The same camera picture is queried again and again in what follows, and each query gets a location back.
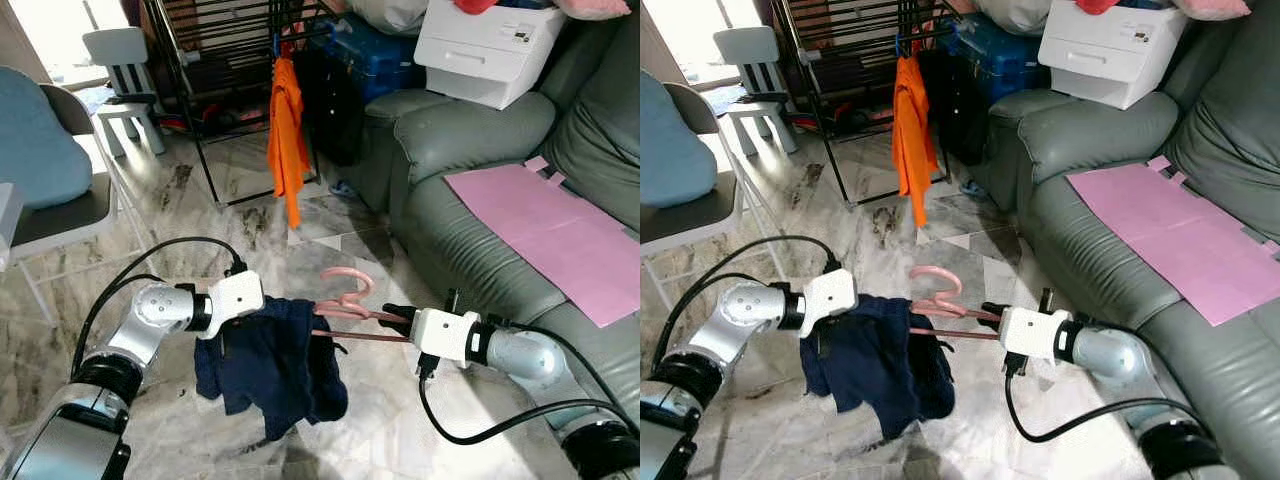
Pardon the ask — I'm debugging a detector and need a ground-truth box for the pink cushion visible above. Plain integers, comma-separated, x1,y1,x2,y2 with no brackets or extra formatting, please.
555,0,631,21
1175,0,1253,21

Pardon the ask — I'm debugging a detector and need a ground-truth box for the black metal drying rack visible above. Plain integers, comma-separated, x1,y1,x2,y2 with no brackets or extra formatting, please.
770,0,966,206
140,0,346,206

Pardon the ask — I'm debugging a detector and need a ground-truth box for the grey folding chair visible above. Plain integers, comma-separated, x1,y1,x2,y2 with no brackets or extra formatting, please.
0,82,151,321
640,82,776,311

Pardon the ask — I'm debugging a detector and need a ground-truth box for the pink sheet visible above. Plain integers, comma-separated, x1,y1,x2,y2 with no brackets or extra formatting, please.
1065,155,1280,327
443,155,640,329

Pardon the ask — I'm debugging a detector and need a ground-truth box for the blue plastic storage box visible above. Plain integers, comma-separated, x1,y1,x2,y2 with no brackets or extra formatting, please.
310,12,426,101
940,12,1051,101

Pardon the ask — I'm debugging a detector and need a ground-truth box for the orange shirt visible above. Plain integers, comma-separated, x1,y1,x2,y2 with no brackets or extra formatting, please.
892,55,941,229
267,55,313,229

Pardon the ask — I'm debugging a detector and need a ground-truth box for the pink plastic hanger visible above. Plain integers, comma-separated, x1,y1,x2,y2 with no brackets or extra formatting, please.
908,265,1004,343
310,268,413,346

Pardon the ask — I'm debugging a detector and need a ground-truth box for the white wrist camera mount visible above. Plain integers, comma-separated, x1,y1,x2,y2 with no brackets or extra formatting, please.
197,270,266,341
795,268,859,339
410,308,479,366
1000,305,1066,363

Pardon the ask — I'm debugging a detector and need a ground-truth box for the green leather sofa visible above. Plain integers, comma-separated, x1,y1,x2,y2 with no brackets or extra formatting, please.
350,0,640,441
975,0,1280,480

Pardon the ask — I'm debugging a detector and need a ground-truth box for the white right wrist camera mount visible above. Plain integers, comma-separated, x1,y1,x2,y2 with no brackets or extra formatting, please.
1000,305,1066,363
410,308,479,366

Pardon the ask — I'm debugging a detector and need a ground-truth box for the white printer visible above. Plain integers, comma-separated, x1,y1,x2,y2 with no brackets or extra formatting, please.
1038,0,1191,111
413,0,569,111

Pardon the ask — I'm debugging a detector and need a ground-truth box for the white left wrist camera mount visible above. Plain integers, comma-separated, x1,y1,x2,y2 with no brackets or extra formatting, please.
795,268,859,339
197,270,266,341

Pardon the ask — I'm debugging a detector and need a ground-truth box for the blue seat cushion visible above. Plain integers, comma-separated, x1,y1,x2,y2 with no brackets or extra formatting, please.
0,66,94,211
640,70,716,209

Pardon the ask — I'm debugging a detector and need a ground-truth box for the black garment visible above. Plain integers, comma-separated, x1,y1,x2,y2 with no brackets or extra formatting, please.
920,48,991,166
295,45,366,168

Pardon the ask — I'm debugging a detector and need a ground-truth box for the pale blue child chair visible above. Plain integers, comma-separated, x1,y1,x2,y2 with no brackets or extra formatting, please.
712,27,799,156
82,27,169,159

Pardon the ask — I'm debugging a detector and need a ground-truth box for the navy blue garment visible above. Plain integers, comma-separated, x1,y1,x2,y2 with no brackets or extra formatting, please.
193,297,349,441
800,295,956,441

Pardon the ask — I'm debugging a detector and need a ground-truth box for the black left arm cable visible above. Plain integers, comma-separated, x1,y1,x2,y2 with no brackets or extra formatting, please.
658,235,841,376
83,275,163,346
73,236,246,379
675,273,759,336

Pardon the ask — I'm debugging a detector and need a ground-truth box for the grey white pillow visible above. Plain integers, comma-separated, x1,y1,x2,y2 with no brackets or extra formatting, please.
975,0,1051,36
350,0,431,36

